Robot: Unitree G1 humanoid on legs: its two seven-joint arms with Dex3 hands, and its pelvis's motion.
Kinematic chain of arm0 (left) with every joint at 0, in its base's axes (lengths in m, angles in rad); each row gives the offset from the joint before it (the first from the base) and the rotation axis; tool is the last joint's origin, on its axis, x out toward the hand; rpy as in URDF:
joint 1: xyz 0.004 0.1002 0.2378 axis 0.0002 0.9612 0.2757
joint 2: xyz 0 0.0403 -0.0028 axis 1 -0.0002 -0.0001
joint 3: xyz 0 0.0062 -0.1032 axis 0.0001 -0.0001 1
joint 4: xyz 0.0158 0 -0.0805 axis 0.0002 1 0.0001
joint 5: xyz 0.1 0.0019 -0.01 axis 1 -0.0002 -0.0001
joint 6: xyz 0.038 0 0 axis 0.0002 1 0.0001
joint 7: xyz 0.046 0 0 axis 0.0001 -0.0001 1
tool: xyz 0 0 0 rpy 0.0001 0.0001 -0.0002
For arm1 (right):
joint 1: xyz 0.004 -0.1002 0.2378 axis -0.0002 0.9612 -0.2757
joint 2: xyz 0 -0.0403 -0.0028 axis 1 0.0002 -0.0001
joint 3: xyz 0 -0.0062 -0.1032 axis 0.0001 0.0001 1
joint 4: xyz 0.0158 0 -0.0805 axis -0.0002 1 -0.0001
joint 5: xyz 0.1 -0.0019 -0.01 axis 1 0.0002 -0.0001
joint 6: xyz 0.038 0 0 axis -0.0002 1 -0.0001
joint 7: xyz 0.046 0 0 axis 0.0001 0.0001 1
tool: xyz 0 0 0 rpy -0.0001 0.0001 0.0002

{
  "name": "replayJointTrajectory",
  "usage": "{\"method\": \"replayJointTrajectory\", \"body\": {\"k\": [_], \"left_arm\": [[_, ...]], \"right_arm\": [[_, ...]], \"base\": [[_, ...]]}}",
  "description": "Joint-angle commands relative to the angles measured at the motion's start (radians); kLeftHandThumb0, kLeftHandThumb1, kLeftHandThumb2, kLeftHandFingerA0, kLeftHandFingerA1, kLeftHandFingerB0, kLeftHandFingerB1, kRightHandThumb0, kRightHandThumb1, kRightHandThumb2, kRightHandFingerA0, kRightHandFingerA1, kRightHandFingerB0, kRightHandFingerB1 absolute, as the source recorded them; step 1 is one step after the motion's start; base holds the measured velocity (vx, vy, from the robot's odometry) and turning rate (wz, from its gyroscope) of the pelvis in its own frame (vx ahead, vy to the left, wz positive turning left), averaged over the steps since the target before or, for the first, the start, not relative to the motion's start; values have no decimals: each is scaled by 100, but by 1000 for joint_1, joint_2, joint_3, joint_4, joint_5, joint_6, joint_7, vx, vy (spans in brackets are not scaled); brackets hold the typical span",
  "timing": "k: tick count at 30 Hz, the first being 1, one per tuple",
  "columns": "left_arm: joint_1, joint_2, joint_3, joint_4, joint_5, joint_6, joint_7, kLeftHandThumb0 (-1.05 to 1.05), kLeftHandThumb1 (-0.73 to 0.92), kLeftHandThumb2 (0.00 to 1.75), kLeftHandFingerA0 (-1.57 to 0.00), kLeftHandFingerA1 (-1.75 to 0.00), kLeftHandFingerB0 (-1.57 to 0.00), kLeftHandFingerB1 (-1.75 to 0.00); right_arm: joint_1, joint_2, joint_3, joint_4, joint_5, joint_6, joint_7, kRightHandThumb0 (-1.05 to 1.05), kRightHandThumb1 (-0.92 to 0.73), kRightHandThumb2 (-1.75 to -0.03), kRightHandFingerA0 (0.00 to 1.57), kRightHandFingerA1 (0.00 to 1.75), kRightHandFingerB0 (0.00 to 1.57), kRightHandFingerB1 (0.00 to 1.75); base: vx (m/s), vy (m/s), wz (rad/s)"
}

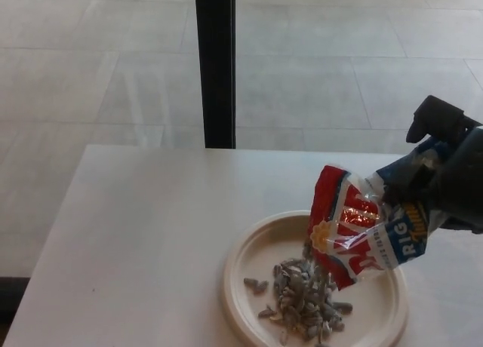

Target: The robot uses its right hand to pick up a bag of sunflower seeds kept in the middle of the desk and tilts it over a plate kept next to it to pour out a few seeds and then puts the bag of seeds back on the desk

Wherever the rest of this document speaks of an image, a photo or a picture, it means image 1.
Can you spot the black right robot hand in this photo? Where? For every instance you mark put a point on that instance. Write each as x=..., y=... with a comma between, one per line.
x=453, y=166

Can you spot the red white blue seed bag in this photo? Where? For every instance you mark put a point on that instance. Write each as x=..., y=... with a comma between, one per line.
x=351, y=218

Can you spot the grey sunflower seeds pile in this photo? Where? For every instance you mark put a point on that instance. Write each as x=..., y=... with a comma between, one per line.
x=302, y=301

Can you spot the round cream paper plate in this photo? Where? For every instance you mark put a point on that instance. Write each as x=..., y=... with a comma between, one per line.
x=377, y=301

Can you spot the black vertical window post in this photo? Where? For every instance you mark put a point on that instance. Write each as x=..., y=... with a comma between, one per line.
x=216, y=66

